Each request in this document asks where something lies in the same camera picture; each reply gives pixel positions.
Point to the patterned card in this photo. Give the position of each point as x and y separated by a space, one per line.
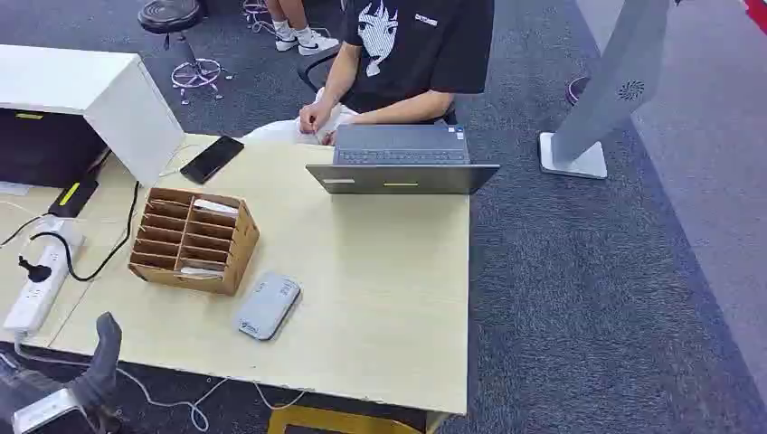
201 268

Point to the black smartphone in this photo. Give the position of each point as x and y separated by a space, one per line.
211 159

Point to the red object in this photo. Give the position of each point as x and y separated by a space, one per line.
758 13

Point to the yellow table leg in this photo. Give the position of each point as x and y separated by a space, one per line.
335 421

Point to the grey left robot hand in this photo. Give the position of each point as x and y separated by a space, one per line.
107 359

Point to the grey floor stand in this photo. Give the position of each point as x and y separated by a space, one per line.
605 90

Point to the white paper sheet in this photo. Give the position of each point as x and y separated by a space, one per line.
13 188

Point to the standing person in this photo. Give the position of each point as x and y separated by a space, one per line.
302 37

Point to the purple round object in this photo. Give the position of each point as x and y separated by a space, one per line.
575 90

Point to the person's right hand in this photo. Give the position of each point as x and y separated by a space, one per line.
314 117

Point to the black box with yellow label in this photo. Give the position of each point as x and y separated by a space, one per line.
73 196

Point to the white power strip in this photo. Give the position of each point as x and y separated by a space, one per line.
39 287

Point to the grey laptop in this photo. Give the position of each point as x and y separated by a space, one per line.
401 178

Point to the white card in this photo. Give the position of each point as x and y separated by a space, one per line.
214 206

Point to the seated person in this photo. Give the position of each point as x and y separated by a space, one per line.
419 54

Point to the black plug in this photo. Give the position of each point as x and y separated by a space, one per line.
35 271

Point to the white cabinet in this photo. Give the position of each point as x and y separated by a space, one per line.
120 102

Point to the black office chair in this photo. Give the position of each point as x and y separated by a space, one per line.
314 66

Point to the black round stool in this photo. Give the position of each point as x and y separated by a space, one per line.
171 15

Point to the wooden card box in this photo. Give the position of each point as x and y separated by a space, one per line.
239 245

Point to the person's left hand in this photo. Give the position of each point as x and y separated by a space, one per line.
329 139

